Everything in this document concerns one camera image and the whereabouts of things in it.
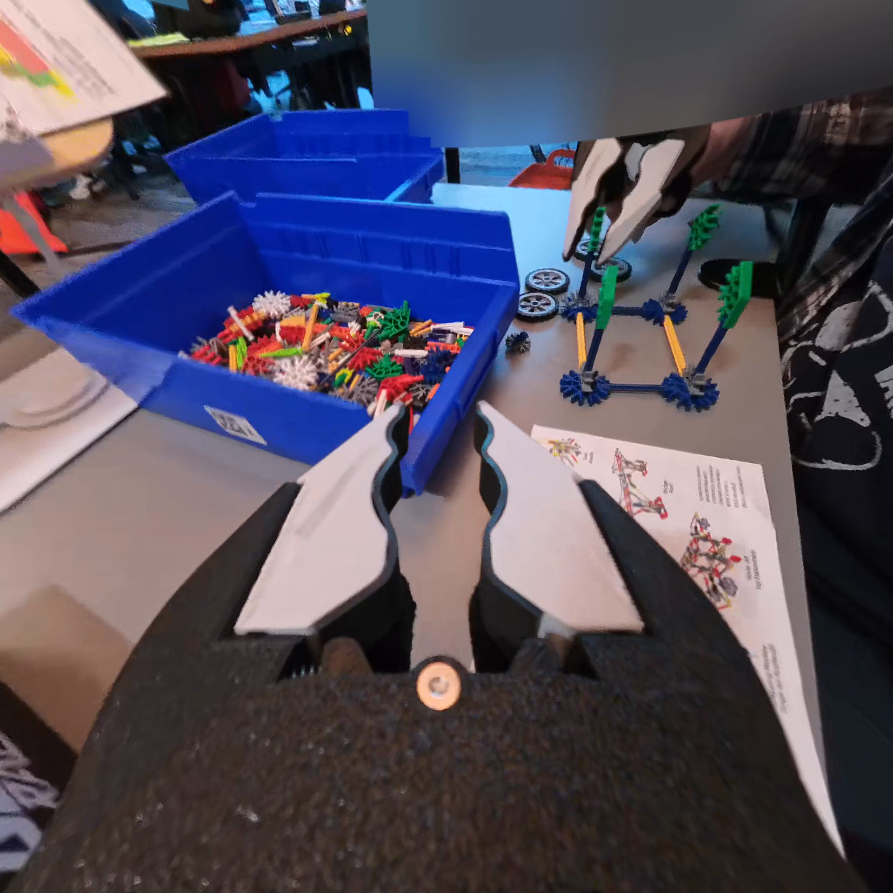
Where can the orange bag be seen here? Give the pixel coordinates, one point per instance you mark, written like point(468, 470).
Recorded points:
point(28, 223)
point(547, 170)

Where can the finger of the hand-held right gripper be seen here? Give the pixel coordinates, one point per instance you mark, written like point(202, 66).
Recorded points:
point(663, 189)
point(593, 189)

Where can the pile of colourful toy pieces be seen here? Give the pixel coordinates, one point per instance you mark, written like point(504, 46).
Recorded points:
point(335, 349)

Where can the long wooden desk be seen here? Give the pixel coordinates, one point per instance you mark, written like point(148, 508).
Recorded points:
point(251, 35)

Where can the blue yellow toy rod frame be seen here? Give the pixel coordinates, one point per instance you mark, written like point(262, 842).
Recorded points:
point(656, 388)

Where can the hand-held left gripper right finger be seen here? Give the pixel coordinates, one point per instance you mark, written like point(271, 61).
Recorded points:
point(558, 537)

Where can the person's right forearm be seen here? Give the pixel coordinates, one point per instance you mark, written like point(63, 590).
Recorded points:
point(823, 140)

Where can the toy instruction sheet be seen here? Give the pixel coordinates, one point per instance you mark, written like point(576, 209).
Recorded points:
point(698, 530)

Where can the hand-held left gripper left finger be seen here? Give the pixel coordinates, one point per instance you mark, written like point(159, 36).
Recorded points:
point(328, 544)

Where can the white picture poster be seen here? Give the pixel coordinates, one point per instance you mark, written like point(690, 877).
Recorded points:
point(70, 56)

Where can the person's right hand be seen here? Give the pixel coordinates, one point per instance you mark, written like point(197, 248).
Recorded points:
point(723, 151)

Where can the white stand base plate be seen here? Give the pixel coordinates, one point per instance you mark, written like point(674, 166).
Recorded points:
point(49, 405)

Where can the blue bin with white label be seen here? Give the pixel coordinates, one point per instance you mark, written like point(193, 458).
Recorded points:
point(126, 321)

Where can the person's dark printed shirt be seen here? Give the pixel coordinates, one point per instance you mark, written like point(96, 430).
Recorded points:
point(844, 391)

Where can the blue plastic bin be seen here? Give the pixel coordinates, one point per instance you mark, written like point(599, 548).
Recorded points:
point(307, 154)

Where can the small blue toy connector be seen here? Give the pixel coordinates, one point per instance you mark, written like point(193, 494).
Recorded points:
point(518, 341)

